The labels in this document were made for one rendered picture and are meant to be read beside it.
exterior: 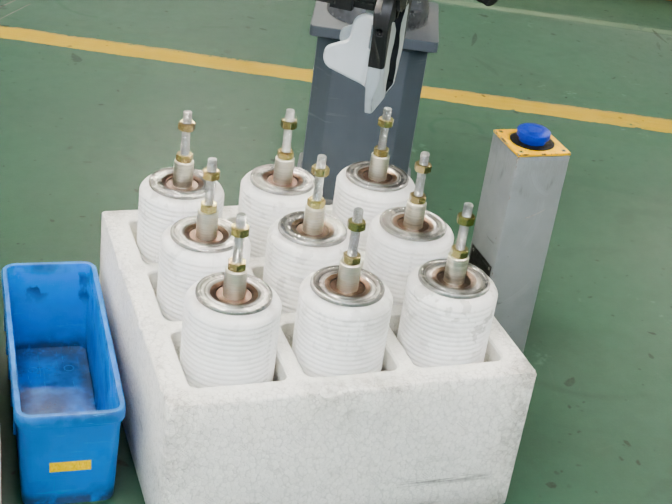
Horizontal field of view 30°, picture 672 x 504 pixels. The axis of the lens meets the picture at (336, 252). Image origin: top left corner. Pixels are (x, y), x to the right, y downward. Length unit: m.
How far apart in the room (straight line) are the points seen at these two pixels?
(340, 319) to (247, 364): 0.10
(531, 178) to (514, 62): 1.22
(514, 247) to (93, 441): 0.56
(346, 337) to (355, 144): 0.69
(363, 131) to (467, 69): 0.76
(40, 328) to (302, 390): 0.44
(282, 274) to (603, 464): 0.45
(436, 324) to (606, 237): 0.79
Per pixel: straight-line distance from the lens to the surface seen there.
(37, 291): 1.54
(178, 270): 1.30
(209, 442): 1.23
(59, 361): 1.56
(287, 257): 1.33
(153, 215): 1.41
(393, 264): 1.38
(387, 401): 1.27
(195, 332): 1.22
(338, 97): 1.86
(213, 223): 1.31
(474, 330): 1.30
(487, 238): 1.54
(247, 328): 1.20
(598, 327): 1.79
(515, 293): 1.57
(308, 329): 1.26
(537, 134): 1.49
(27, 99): 2.25
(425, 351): 1.31
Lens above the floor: 0.90
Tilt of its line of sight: 29 degrees down
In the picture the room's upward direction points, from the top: 8 degrees clockwise
